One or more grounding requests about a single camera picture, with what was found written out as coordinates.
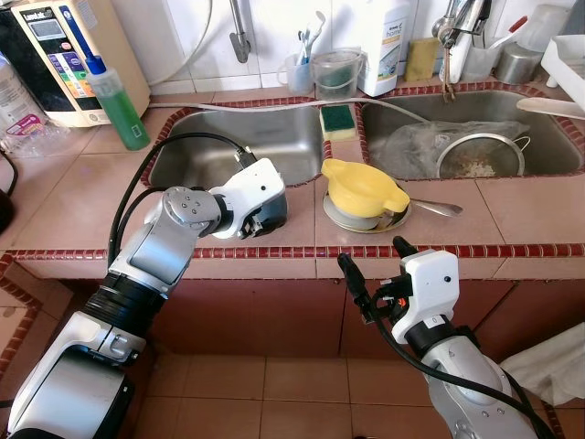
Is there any grey wall tap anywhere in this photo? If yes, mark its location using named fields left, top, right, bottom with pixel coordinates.
left=229, top=0, right=253, bottom=65

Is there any crumpled clear plastic packaging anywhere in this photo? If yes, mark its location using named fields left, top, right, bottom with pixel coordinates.
left=0, top=117, right=72, bottom=158

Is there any white dish rack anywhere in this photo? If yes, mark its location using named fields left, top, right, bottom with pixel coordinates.
left=539, top=35, right=585, bottom=109

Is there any clear plastic cup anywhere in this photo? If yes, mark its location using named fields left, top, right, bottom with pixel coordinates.
left=460, top=41, right=502, bottom=83

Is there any steel cup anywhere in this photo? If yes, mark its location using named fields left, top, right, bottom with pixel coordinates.
left=494, top=43, right=547, bottom=86

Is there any steel spoon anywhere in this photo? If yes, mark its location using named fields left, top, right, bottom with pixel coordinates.
left=398, top=197, right=464, bottom=219

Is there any chrome sink faucet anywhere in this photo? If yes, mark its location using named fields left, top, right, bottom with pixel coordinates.
left=431, top=0, right=490, bottom=103

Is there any dark teal cup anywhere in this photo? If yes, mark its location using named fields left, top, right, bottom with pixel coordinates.
left=256, top=187, right=289, bottom=234

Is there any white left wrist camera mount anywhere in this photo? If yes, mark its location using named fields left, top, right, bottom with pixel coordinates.
left=208, top=157, right=286, bottom=241

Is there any clear plastic bucket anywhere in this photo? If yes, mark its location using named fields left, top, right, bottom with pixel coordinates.
left=313, top=49, right=365, bottom=102

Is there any steel bowl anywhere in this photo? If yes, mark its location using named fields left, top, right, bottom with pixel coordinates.
left=322, top=190, right=411, bottom=235

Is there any beige water ionizer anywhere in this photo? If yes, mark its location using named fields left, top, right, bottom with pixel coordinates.
left=0, top=0, right=153, bottom=129

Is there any yellow plastic jug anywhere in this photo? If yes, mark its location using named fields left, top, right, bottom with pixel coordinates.
left=321, top=158, right=411, bottom=217

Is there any white cloth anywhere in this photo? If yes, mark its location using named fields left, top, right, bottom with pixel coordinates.
left=500, top=322, right=585, bottom=405

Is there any blue white toothbrush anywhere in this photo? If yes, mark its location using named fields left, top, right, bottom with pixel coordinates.
left=297, top=27, right=316, bottom=65

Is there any clear plastic bottle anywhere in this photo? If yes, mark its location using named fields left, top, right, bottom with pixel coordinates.
left=0, top=53, right=48, bottom=138

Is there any red handled utensil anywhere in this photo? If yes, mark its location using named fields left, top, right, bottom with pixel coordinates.
left=484, top=16, right=529, bottom=51

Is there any yellow green sponge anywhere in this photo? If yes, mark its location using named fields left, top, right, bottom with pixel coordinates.
left=319, top=103, right=358, bottom=140

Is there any white detergent bottle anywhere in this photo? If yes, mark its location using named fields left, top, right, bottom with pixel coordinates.
left=356, top=0, right=415, bottom=98

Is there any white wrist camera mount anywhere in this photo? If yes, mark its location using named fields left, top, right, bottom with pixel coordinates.
left=395, top=249, right=458, bottom=341
left=208, top=157, right=286, bottom=241

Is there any green scouring pad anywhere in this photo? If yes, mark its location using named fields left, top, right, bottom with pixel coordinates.
left=320, top=62, right=359, bottom=91

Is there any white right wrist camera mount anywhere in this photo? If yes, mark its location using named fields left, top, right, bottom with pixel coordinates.
left=395, top=249, right=458, bottom=341

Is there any green dish soap bottle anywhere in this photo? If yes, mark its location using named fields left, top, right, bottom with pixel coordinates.
left=84, top=55, right=152, bottom=153

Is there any clear plastic jar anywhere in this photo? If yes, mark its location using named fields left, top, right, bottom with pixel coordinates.
left=512, top=5, right=568, bottom=51

